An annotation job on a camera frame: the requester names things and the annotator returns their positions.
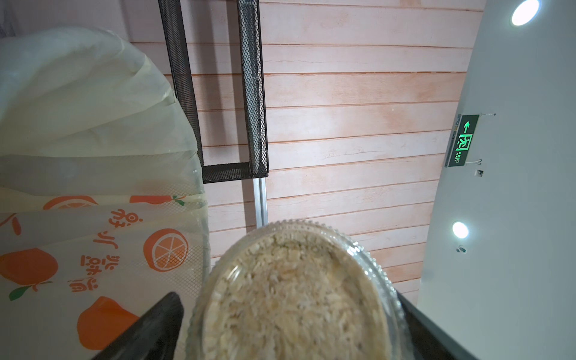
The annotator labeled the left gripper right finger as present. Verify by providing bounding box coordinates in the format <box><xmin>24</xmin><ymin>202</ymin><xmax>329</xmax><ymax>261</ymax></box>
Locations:
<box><xmin>398</xmin><ymin>294</ymin><xmax>477</xmax><ymax>360</ymax></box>

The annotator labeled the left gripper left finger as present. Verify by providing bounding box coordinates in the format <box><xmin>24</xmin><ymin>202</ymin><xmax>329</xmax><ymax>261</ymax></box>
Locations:
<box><xmin>93</xmin><ymin>292</ymin><xmax>184</xmax><ymax>360</ymax></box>

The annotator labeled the oatmeal jar with cream lid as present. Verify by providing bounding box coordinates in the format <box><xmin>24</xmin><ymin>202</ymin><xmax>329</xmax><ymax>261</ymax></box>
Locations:
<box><xmin>185</xmin><ymin>220</ymin><xmax>413</xmax><ymax>359</ymax></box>

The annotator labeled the green exit sign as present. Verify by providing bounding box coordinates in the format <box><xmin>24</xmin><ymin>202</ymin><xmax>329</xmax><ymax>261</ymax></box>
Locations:
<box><xmin>444</xmin><ymin>114</ymin><xmax>480</xmax><ymax>168</ymax></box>

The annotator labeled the black wire mesh basket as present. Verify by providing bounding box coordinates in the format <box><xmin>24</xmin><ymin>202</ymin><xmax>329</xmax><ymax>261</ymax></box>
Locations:
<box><xmin>158</xmin><ymin>1</ymin><xmax>270</xmax><ymax>184</ymax></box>

